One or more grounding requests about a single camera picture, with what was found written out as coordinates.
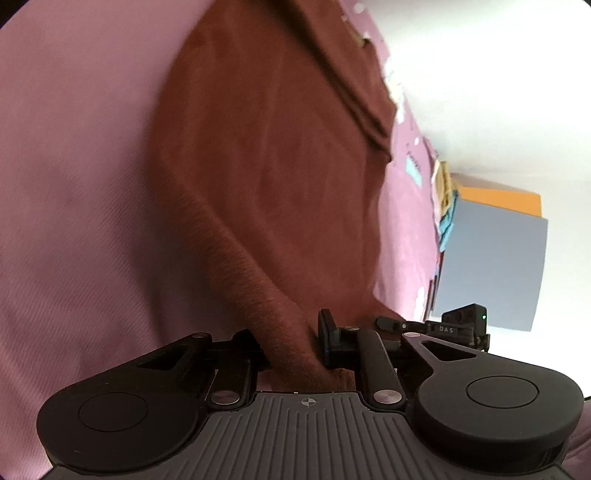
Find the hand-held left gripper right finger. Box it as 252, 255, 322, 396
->
317, 309, 491, 411

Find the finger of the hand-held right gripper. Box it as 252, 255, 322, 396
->
374, 316, 428, 335

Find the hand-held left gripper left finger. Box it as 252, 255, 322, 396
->
133, 329, 274, 411

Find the maroon knit sweater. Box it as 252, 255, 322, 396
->
147, 0, 399, 394

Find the pile of colourful clothes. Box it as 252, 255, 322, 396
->
430, 159, 459, 254

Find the grey cabinet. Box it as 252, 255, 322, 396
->
438, 198, 550, 334

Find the pink floral bed sheet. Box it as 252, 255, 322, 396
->
0, 0, 445, 480

